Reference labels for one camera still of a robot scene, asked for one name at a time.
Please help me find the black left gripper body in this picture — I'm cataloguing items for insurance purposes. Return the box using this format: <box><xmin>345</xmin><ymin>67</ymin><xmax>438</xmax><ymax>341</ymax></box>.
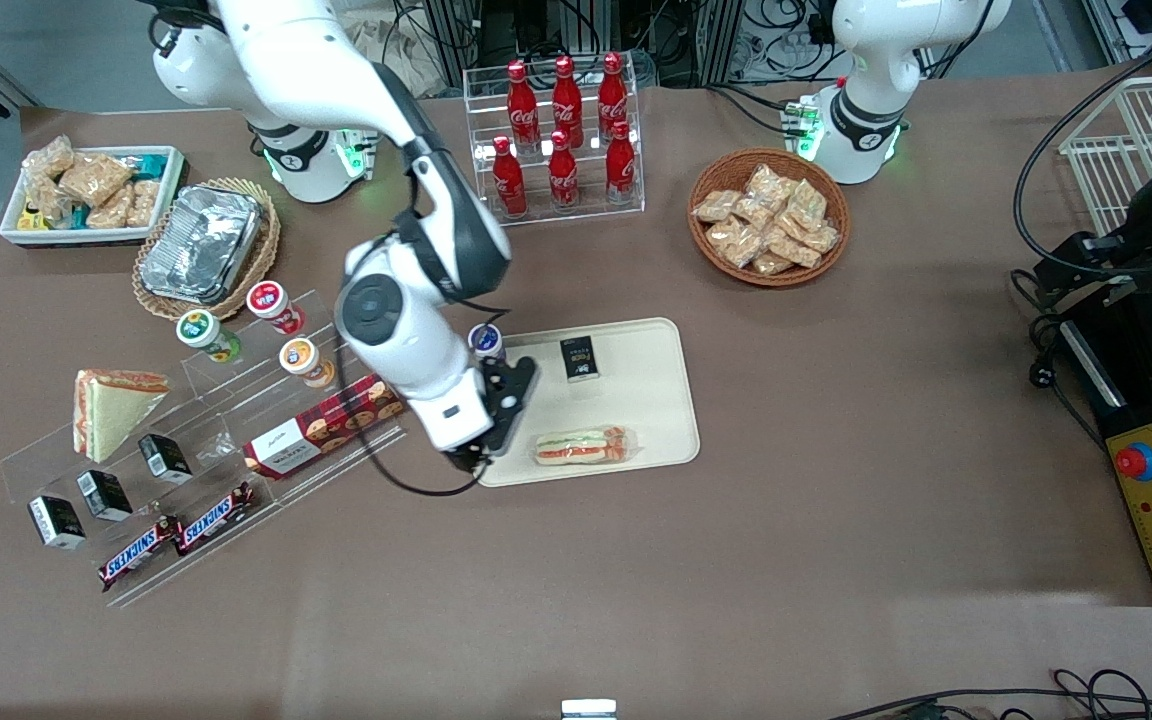
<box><xmin>1084</xmin><ymin>163</ymin><xmax>1152</xmax><ymax>292</ymax></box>

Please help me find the triangle sandwich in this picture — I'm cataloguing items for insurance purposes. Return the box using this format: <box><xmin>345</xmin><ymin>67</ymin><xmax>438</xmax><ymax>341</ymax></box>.
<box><xmin>532</xmin><ymin>424</ymin><xmax>638</xmax><ymax>469</ymax></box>
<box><xmin>72</xmin><ymin>368</ymin><xmax>171</xmax><ymax>465</ymax></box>

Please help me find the beige plastic tray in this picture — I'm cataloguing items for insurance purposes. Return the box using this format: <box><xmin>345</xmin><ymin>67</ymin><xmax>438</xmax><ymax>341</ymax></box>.
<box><xmin>474</xmin><ymin>317</ymin><xmax>702</xmax><ymax>489</ymax></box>

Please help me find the blue lid yogurt cup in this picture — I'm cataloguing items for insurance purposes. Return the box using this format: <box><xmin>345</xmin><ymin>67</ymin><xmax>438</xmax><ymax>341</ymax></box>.
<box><xmin>467</xmin><ymin>323</ymin><xmax>508</xmax><ymax>364</ymax></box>

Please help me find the small black box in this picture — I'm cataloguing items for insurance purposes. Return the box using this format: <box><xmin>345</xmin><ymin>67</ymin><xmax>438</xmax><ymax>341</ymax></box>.
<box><xmin>558</xmin><ymin>335</ymin><xmax>605</xmax><ymax>385</ymax></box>
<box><xmin>76</xmin><ymin>469</ymin><xmax>134</xmax><ymax>523</ymax></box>
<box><xmin>28</xmin><ymin>496</ymin><xmax>88</xmax><ymax>552</ymax></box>
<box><xmin>137</xmin><ymin>432</ymin><xmax>195</xmax><ymax>486</ymax></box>

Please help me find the black machine base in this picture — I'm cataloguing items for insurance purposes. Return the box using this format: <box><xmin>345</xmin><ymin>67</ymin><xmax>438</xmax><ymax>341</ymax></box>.
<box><xmin>1058</xmin><ymin>235</ymin><xmax>1152</xmax><ymax>609</ymax></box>

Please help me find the clear acrylic bottle rack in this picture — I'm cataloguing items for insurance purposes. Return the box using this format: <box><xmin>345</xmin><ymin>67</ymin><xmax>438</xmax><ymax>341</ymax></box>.
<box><xmin>462</xmin><ymin>60</ymin><xmax>646</xmax><ymax>232</ymax></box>

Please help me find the red cookie box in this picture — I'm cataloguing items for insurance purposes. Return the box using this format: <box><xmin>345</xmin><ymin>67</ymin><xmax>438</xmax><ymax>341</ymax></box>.
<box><xmin>241</xmin><ymin>372</ymin><xmax>406</xmax><ymax>482</ymax></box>

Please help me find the red cola bottle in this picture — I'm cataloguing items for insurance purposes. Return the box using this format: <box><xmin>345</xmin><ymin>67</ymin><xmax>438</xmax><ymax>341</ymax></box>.
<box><xmin>491</xmin><ymin>136</ymin><xmax>528</xmax><ymax>219</ymax></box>
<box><xmin>506</xmin><ymin>60</ymin><xmax>541</xmax><ymax>153</ymax></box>
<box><xmin>604</xmin><ymin>120</ymin><xmax>639</xmax><ymax>207</ymax></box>
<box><xmin>551</xmin><ymin>55</ymin><xmax>585</xmax><ymax>149</ymax></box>
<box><xmin>547</xmin><ymin>130</ymin><xmax>581</xmax><ymax>212</ymax></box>
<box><xmin>597</xmin><ymin>52</ymin><xmax>631</xmax><ymax>141</ymax></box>

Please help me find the orange lid yogurt cup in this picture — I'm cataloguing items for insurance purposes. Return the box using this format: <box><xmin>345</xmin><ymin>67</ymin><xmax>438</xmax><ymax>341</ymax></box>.
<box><xmin>278</xmin><ymin>336</ymin><xmax>336</xmax><ymax>390</ymax></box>

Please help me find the round brown wicker basket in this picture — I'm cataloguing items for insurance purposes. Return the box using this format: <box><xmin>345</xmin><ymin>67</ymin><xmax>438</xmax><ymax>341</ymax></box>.
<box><xmin>688</xmin><ymin>148</ymin><xmax>852</xmax><ymax>290</ymax></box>

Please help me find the red lid yogurt cup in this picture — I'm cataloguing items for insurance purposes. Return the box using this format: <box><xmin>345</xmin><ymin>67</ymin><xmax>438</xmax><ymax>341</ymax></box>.
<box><xmin>245</xmin><ymin>280</ymin><xmax>306</xmax><ymax>337</ymax></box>

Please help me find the clear acrylic stepped display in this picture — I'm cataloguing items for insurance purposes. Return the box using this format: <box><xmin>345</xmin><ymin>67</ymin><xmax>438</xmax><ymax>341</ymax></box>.
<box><xmin>0</xmin><ymin>288</ymin><xmax>409</xmax><ymax>610</ymax></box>

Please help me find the oval wicker basket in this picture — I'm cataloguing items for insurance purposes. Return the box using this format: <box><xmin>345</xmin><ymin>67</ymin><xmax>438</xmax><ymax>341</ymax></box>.
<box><xmin>130</xmin><ymin>177</ymin><xmax>283</xmax><ymax>324</ymax></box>

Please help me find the green lid yogurt cup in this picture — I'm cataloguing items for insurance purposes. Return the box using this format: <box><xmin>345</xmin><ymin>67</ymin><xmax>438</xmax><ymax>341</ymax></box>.
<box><xmin>175</xmin><ymin>308</ymin><xmax>243</xmax><ymax>365</ymax></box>

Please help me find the Snickers chocolate bar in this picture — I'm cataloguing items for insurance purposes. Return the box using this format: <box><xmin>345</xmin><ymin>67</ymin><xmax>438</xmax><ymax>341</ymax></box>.
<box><xmin>97</xmin><ymin>515</ymin><xmax>184</xmax><ymax>593</ymax></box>
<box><xmin>173</xmin><ymin>481</ymin><xmax>259</xmax><ymax>557</ymax></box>

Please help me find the silver foil container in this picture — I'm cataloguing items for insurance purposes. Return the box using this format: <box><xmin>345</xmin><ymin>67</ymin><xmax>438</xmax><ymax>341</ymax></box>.
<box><xmin>138</xmin><ymin>184</ymin><xmax>268</xmax><ymax>307</ymax></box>

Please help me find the beige crumpled cloth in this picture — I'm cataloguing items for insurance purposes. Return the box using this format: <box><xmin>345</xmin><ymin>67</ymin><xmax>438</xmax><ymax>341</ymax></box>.
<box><xmin>336</xmin><ymin>12</ymin><xmax>449</xmax><ymax>102</ymax></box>

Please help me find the white rectangular bin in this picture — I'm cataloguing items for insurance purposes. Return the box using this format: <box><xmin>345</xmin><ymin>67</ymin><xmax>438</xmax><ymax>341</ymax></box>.
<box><xmin>0</xmin><ymin>146</ymin><xmax>188</xmax><ymax>248</ymax></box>

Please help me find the black cable with plug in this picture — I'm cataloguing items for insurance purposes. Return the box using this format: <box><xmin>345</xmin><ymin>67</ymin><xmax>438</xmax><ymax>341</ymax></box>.
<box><xmin>1009</xmin><ymin>268</ymin><xmax>1105</xmax><ymax>426</ymax></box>

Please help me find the thick black cable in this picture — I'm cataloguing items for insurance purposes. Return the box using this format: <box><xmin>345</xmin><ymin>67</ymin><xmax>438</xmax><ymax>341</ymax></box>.
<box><xmin>1012</xmin><ymin>20</ymin><xmax>1152</xmax><ymax>283</ymax></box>

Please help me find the white wire basket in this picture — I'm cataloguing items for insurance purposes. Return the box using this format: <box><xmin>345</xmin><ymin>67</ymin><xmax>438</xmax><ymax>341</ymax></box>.
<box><xmin>1057</xmin><ymin>71</ymin><xmax>1152</xmax><ymax>237</ymax></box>

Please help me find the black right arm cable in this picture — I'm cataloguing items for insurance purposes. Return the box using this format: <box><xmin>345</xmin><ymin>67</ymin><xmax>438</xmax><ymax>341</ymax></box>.
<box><xmin>335</xmin><ymin>298</ymin><xmax>514</xmax><ymax>499</ymax></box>

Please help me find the metal equipment rack with cables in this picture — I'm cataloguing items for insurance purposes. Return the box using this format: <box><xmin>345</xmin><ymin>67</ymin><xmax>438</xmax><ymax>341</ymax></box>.
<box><xmin>394</xmin><ymin>0</ymin><xmax>839</xmax><ymax>89</ymax></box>

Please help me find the looped black cable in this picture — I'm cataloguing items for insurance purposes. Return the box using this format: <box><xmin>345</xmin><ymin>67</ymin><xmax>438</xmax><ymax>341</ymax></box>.
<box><xmin>1049</xmin><ymin>667</ymin><xmax>1152</xmax><ymax>720</ymax></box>

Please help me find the long black cable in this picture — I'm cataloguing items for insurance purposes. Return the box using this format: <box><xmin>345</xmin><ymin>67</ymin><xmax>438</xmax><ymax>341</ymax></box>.
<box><xmin>824</xmin><ymin>684</ymin><xmax>1152</xmax><ymax>720</ymax></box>

